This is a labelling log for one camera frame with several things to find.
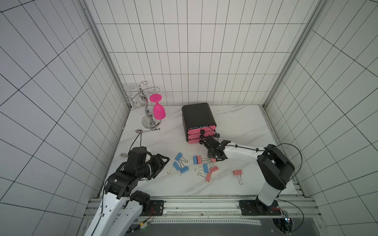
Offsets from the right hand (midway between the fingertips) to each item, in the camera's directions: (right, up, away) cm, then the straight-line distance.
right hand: (208, 153), depth 93 cm
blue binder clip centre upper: (-9, -3, -3) cm, 10 cm away
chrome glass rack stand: (-44, +20, +19) cm, 52 cm away
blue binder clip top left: (-19, -2, -2) cm, 19 cm away
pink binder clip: (+3, -8, -7) cm, 11 cm away
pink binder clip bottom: (-1, -11, -9) cm, 14 cm away
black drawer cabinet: (-7, +21, -3) cm, 22 cm away
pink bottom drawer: (-9, +8, +2) cm, 12 cm away
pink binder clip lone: (+17, -10, -7) cm, 21 cm away
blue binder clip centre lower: (-3, -8, -6) cm, 10 cm away
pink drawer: (-7, +11, -2) cm, 14 cm away
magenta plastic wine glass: (-32, +28, 0) cm, 42 cm away
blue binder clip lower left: (-15, -8, -7) cm, 18 cm away
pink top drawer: (0, +17, -11) cm, 20 cm away
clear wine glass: (-48, +34, +7) cm, 60 cm away
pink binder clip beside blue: (-5, -3, -3) cm, 7 cm away
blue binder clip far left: (-21, -7, -5) cm, 23 cm away
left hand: (-24, 0, -23) cm, 33 cm away
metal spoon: (-48, +14, +11) cm, 51 cm away
